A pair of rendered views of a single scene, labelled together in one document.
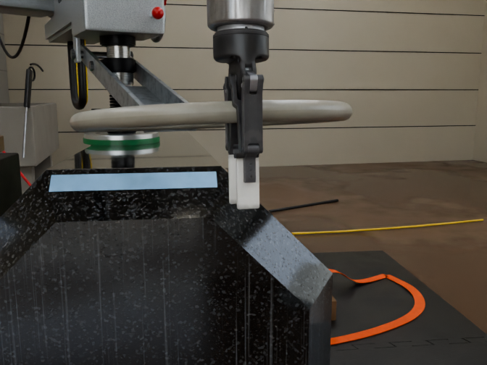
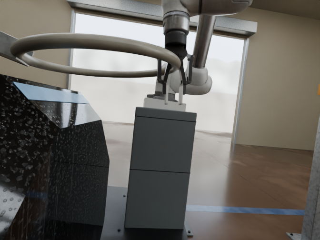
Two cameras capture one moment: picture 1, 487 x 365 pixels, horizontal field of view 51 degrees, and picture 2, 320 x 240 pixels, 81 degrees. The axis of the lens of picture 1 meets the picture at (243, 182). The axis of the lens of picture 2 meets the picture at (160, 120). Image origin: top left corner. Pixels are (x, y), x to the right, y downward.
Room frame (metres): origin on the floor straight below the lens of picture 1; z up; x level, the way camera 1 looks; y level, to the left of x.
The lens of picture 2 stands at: (0.66, 0.65, 0.80)
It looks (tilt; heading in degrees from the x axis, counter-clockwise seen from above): 3 degrees down; 275
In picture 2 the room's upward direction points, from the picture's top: 6 degrees clockwise
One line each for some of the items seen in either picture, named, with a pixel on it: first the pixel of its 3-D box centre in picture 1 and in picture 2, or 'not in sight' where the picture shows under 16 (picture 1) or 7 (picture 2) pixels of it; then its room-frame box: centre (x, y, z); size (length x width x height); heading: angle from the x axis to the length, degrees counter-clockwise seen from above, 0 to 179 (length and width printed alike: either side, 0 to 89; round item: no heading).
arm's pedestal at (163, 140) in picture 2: not in sight; (157, 162); (0.78, -0.73, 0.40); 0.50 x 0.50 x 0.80; 12
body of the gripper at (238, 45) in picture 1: (241, 66); (175, 49); (0.70, 0.00, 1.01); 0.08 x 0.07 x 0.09; 13
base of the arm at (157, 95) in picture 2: not in sight; (162, 96); (0.79, -0.72, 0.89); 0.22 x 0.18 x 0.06; 13
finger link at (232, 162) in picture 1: (239, 179); (166, 94); (0.71, 0.01, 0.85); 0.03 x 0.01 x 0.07; 103
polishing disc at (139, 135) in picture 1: (122, 134); not in sight; (1.49, 0.36, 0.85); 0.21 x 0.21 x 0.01
